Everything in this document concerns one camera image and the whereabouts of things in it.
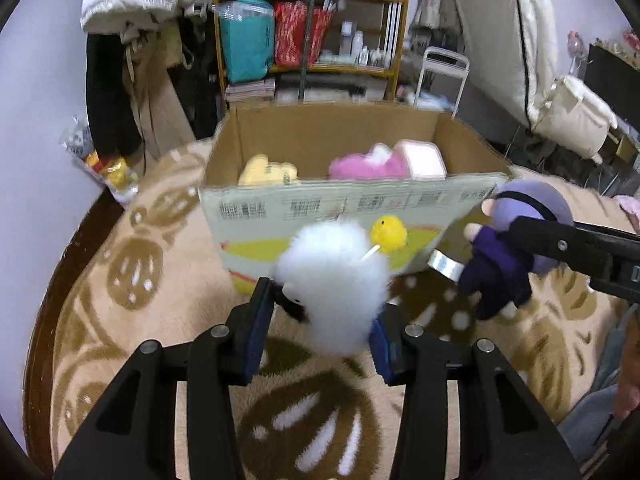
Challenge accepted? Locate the purple doll plush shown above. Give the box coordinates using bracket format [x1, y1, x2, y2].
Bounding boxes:
[458, 179, 574, 321]

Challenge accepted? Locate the white fluffy plush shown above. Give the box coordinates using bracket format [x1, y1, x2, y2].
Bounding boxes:
[273, 216, 408, 356]

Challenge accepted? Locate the yellow bear plush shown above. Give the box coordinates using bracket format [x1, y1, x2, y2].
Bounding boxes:
[238, 154, 298, 186]

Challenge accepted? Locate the pink bear plush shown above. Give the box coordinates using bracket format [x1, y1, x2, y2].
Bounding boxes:
[328, 143, 411, 181]

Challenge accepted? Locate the pink swiss roll plush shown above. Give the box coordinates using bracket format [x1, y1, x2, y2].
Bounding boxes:
[393, 140, 447, 180]

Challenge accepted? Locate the beige patterned rug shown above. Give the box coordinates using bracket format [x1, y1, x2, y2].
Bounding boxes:
[50, 141, 626, 479]

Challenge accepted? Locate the cardboard box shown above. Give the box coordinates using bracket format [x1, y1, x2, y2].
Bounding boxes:
[198, 102, 512, 294]

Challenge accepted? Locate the bag of toys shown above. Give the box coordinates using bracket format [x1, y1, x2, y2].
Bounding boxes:
[60, 117, 139, 206]

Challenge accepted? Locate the white metal cart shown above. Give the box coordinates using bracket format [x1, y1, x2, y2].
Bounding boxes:
[409, 47, 471, 117]

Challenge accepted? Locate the stack of books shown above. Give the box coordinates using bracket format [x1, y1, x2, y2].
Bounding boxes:
[224, 78, 277, 105]

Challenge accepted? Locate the wooden shelf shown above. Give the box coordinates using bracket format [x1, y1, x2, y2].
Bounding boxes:
[213, 0, 408, 100]

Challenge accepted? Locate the teal bag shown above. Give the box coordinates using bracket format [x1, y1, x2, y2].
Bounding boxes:
[213, 0, 274, 84]

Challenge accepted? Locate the red gift bag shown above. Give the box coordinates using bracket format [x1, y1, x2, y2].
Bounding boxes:
[274, 1, 334, 67]

